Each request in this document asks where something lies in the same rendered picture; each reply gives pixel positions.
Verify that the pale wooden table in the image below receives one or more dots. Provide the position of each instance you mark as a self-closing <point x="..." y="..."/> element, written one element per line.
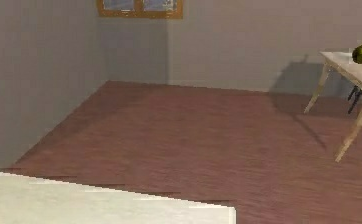
<point x="350" y="71"/>

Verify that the orange framed window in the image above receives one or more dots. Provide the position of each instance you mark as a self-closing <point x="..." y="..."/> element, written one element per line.
<point x="140" y="9"/>

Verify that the white flat furniture top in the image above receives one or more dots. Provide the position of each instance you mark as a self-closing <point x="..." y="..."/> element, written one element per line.
<point x="89" y="206"/>

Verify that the black chair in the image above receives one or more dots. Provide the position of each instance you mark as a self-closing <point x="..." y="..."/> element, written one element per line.
<point x="355" y="96"/>

